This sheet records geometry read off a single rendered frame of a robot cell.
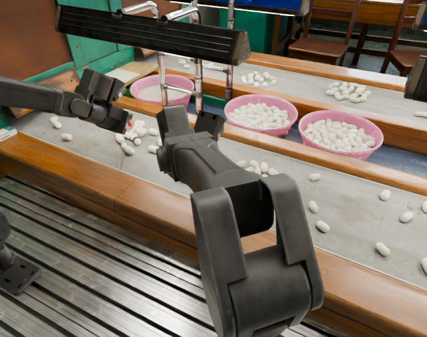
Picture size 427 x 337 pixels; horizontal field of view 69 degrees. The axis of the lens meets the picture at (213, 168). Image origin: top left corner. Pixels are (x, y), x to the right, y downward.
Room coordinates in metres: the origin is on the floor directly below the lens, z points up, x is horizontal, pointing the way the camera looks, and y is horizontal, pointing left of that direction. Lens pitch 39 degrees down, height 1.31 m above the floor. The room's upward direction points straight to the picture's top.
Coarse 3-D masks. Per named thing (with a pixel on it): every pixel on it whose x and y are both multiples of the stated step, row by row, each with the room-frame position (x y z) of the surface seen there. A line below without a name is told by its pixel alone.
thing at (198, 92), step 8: (120, 8) 0.94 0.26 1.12; (128, 8) 0.95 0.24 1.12; (136, 8) 0.98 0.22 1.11; (144, 8) 1.01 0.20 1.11; (152, 8) 1.05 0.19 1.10; (184, 8) 0.94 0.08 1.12; (192, 8) 0.96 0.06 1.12; (112, 16) 0.92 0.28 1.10; (120, 16) 0.91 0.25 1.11; (152, 16) 1.06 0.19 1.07; (168, 16) 0.86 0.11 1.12; (176, 16) 0.89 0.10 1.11; (184, 16) 0.93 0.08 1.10; (192, 16) 0.99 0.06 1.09; (200, 16) 0.99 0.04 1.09; (160, 24) 0.84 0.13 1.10; (160, 56) 1.06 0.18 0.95; (168, 56) 1.05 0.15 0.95; (176, 56) 1.03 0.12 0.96; (160, 64) 1.06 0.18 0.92; (200, 64) 0.99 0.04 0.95; (160, 72) 1.06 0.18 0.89; (200, 72) 0.99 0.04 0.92; (160, 80) 1.06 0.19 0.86; (200, 80) 0.99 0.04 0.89; (160, 88) 1.06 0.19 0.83; (168, 88) 1.05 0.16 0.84; (176, 88) 1.03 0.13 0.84; (200, 88) 0.99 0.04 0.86; (200, 96) 0.99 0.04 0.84; (200, 104) 0.99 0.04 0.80
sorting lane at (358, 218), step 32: (32, 128) 0.93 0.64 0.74; (64, 128) 0.93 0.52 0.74; (96, 128) 0.93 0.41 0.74; (96, 160) 0.75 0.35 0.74; (128, 160) 0.75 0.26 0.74; (256, 160) 0.75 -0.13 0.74; (288, 160) 0.75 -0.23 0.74; (192, 192) 0.61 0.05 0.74; (320, 192) 0.61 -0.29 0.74; (352, 192) 0.61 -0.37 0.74; (352, 224) 0.49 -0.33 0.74; (384, 224) 0.49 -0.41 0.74; (416, 224) 0.49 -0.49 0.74; (352, 256) 0.40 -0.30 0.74; (384, 256) 0.40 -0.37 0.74; (416, 256) 0.40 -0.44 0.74
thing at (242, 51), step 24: (72, 24) 0.98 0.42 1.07; (96, 24) 0.94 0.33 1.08; (120, 24) 0.90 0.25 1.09; (144, 24) 0.87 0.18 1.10; (168, 24) 0.84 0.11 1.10; (192, 24) 0.81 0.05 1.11; (144, 48) 0.84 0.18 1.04; (168, 48) 0.81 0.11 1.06; (192, 48) 0.78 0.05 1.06; (216, 48) 0.75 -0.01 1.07; (240, 48) 0.73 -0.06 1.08
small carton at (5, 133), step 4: (4, 128) 0.86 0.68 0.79; (8, 128) 0.86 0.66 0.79; (12, 128) 0.86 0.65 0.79; (0, 132) 0.84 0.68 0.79; (4, 132) 0.84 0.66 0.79; (8, 132) 0.84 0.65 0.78; (12, 132) 0.85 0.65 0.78; (16, 132) 0.86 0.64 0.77; (0, 136) 0.82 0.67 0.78; (4, 136) 0.83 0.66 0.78; (8, 136) 0.84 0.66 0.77; (0, 140) 0.81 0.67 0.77
